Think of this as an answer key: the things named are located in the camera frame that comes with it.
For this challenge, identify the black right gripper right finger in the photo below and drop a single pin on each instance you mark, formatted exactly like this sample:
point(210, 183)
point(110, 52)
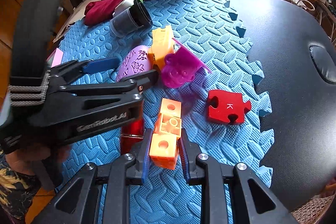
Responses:
point(251, 200)

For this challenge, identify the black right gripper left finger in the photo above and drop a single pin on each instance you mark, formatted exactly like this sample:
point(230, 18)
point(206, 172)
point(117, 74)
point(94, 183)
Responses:
point(79, 199)

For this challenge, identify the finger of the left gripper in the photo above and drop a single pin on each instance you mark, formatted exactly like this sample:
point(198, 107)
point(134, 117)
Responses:
point(73, 70)
point(135, 84)

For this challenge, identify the purple oval embossed toy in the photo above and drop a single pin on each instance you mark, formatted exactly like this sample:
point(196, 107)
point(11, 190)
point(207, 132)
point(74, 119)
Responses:
point(135, 62)

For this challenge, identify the orange interlocking cube blocks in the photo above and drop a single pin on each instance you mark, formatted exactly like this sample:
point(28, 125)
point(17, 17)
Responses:
point(167, 131)

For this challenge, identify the white green plug-in diffuser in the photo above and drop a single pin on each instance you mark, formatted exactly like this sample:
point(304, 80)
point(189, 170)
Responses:
point(125, 4)

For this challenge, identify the person's left hand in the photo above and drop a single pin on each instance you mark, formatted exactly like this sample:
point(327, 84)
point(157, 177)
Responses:
point(21, 160)

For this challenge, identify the pink storage box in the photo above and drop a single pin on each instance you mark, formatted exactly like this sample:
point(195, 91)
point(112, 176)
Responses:
point(55, 58)

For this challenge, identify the purple translucent mold cup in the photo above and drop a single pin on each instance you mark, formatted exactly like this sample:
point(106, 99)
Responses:
point(180, 67)

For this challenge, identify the red metal cylinder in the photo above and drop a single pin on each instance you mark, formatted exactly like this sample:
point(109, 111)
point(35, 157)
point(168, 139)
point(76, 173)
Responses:
point(131, 134)

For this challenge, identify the orange plastic star block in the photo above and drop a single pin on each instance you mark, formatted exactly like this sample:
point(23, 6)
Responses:
point(162, 45)

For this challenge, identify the black cylindrical jar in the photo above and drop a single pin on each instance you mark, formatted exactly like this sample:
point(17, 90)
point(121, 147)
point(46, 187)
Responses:
point(130, 20)

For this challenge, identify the blue foam puzzle mat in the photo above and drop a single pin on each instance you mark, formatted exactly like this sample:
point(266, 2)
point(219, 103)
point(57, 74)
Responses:
point(210, 29)

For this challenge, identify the red puzzle piece letter K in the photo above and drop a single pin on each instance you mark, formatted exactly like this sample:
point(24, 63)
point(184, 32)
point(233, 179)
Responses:
point(225, 107)

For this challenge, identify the black padded table top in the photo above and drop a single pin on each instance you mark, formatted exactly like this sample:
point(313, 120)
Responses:
point(303, 104)

